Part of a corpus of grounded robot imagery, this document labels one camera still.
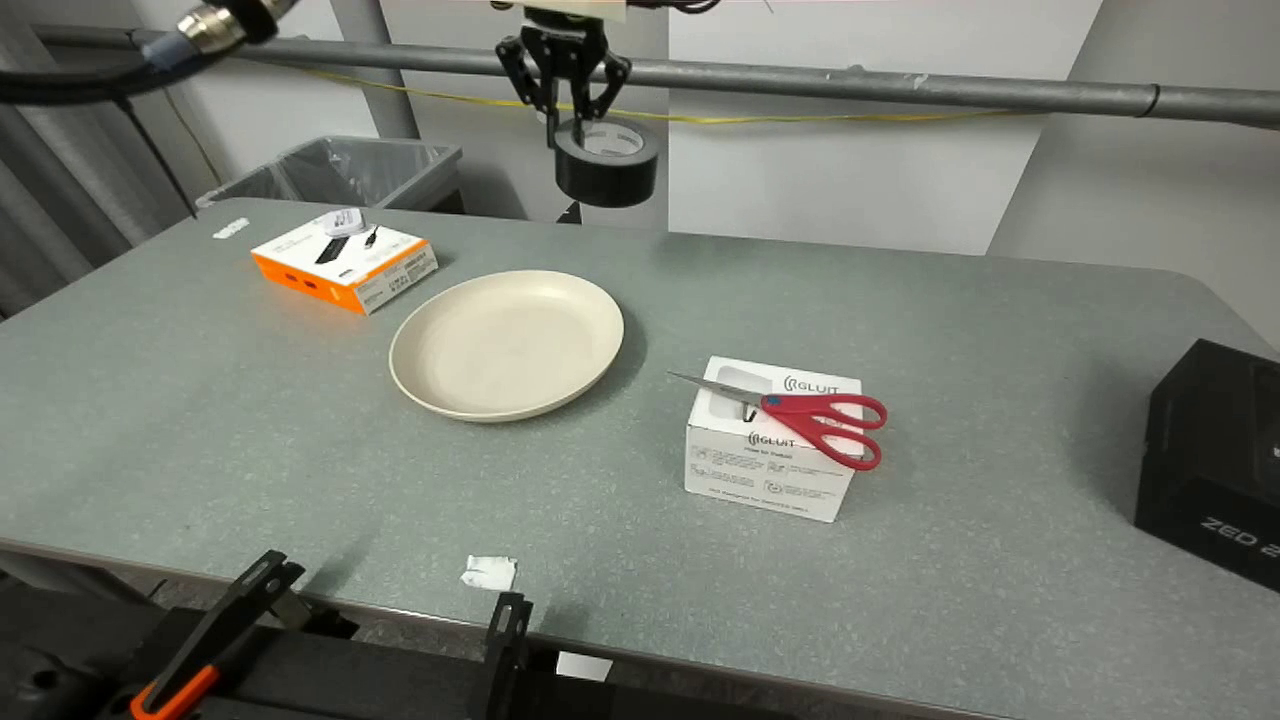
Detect orange and white box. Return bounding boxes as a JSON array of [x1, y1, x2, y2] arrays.
[[253, 206, 439, 315]]

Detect cream round plate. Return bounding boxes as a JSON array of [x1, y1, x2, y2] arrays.
[[387, 268, 623, 424]]

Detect grey metal pipe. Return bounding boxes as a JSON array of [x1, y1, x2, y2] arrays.
[[34, 23, 1280, 132]]

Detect black corrugated hose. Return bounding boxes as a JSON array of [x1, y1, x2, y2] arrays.
[[0, 0, 297, 106]]

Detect white cardboard box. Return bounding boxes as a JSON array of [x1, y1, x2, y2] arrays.
[[683, 357, 855, 524]]

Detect black camera box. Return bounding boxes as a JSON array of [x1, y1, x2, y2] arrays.
[[1136, 341, 1280, 589]]

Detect grey plastic bin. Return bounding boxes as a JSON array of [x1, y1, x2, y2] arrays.
[[204, 134, 462, 212]]

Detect white tape label near edge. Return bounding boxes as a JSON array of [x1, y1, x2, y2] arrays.
[[459, 556, 517, 592]]

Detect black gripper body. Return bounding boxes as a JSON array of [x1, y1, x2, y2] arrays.
[[497, 8, 632, 84]]

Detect red handled scissors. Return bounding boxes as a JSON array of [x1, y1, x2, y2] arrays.
[[707, 381, 886, 471]]

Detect white tape label far corner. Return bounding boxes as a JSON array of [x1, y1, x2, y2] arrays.
[[212, 214, 248, 241]]

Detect black perforated mounting board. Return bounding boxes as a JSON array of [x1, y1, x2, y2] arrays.
[[0, 553, 937, 720]]

